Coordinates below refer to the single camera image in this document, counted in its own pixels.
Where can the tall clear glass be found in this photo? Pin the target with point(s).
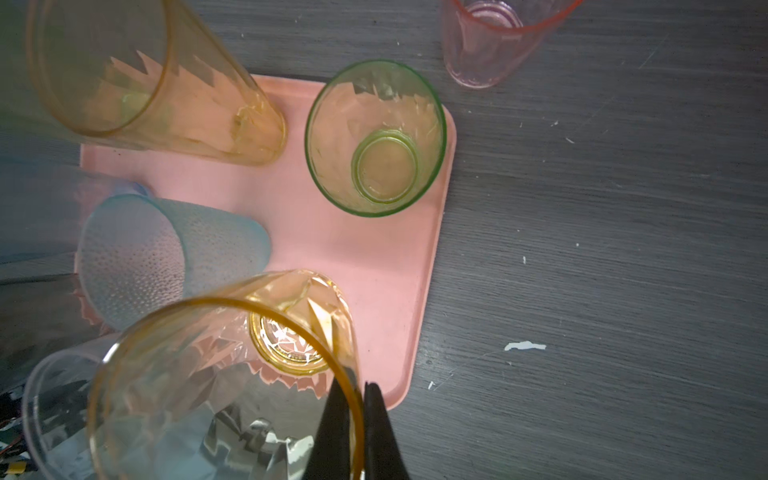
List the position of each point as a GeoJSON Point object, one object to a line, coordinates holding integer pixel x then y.
{"type": "Point", "coordinates": [54, 409]}

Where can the tall amber glass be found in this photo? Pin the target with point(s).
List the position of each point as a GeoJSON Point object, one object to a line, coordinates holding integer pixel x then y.
{"type": "Point", "coordinates": [148, 75]}

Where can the short pink glass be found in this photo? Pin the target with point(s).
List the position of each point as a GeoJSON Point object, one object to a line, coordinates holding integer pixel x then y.
{"type": "Point", "coordinates": [484, 41]}

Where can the tall blue glass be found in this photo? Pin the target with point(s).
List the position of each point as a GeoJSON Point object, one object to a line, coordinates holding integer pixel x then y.
{"type": "Point", "coordinates": [45, 205]}

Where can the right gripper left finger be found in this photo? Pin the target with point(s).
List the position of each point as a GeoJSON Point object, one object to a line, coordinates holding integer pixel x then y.
{"type": "Point", "coordinates": [330, 455]}

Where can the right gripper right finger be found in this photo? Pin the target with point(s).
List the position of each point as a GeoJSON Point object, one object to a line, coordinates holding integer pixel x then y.
{"type": "Point", "coordinates": [383, 459]}

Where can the pink plastic tray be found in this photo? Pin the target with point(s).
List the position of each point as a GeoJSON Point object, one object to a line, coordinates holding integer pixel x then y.
{"type": "Point", "coordinates": [382, 265]}

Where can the tall dark grey glass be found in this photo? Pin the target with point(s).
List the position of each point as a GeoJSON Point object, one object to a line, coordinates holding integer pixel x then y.
{"type": "Point", "coordinates": [40, 316]}

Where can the short green glass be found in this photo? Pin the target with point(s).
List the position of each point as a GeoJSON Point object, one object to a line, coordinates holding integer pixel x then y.
{"type": "Point", "coordinates": [376, 138]}

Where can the teal dotted glass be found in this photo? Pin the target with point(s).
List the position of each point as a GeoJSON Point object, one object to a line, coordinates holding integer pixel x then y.
{"type": "Point", "coordinates": [137, 254]}

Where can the short yellow glass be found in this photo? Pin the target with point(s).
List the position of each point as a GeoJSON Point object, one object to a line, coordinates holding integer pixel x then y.
{"type": "Point", "coordinates": [229, 385]}

